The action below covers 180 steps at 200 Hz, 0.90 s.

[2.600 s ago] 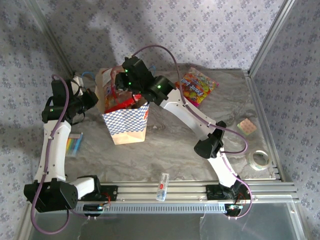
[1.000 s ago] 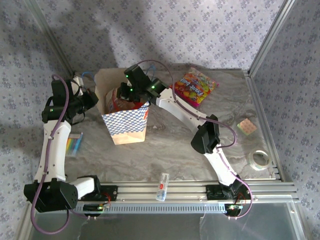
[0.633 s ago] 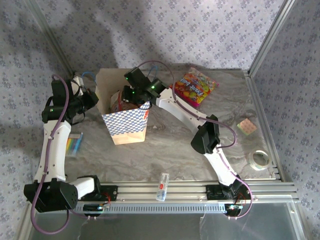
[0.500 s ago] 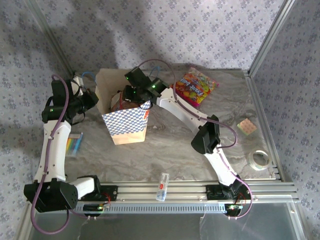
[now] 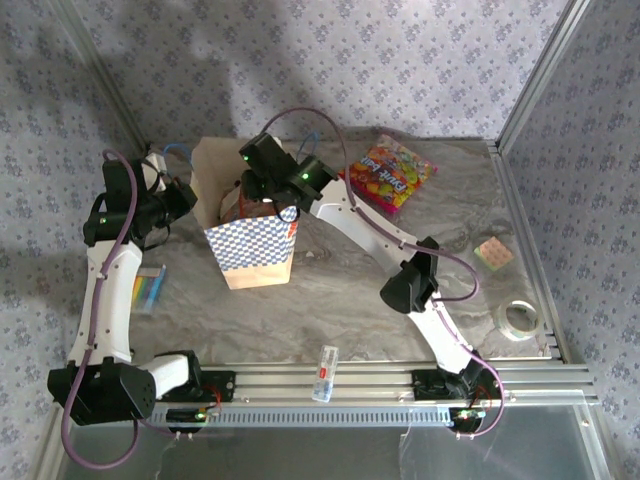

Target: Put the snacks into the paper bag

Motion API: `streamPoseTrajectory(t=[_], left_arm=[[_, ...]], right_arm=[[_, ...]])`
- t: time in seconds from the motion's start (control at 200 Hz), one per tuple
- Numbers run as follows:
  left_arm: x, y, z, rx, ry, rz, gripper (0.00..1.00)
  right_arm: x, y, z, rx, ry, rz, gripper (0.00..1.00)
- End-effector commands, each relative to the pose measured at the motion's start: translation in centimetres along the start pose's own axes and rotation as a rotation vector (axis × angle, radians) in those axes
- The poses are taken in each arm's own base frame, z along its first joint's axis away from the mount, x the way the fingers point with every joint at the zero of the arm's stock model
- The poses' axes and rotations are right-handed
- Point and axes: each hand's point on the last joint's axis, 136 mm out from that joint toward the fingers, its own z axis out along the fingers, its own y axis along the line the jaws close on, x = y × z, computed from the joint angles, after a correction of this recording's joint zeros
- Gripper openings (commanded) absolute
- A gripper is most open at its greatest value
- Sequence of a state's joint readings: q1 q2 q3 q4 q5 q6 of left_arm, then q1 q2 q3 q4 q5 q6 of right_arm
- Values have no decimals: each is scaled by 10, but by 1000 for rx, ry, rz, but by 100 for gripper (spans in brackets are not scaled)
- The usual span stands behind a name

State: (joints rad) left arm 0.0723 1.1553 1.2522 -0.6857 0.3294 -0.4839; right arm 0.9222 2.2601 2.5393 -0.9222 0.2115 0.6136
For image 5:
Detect red fruit candy bag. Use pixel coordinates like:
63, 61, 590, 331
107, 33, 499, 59
344, 133, 439, 217

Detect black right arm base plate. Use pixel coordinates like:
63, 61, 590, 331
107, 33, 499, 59
412, 369, 504, 401

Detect brown blue checked paper bag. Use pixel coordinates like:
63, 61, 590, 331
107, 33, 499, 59
163, 130, 321, 290

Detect aluminium table side rail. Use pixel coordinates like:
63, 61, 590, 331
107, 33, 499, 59
487, 139, 571, 364

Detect black right controller board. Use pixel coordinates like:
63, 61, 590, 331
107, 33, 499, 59
448, 407, 487, 434

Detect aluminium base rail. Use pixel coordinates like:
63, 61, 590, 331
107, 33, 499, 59
54, 363, 600, 407

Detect aluminium frame post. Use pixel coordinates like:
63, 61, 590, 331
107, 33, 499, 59
494, 0, 595, 149
49, 0, 152, 151

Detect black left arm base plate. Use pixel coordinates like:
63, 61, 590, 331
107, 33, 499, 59
149, 370, 237, 402

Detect black left controller board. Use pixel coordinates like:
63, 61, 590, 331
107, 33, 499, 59
166, 407, 221, 435

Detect grey slotted cable duct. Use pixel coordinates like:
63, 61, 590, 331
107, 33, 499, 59
152, 404, 454, 429

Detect black controller board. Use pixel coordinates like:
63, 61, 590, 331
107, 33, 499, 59
448, 407, 487, 434
166, 407, 221, 435

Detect clear tape roll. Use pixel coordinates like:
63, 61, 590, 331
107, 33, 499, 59
496, 298, 543, 342

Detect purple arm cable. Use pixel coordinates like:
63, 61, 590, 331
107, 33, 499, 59
262, 107, 506, 440
60, 149, 176, 470

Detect rainbow crayon pack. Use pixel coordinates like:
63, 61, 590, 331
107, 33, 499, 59
132, 264, 167, 315

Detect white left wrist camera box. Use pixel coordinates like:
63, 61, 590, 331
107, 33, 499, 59
142, 153, 169, 194

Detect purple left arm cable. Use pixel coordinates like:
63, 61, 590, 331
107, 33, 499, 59
60, 149, 176, 470

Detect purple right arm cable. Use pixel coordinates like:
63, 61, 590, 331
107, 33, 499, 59
262, 107, 506, 440

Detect grey metal panel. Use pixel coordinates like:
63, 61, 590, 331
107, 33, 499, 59
59, 405, 609, 480

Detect small clear plastic box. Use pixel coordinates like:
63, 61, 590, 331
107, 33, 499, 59
311, 344, 340, 404

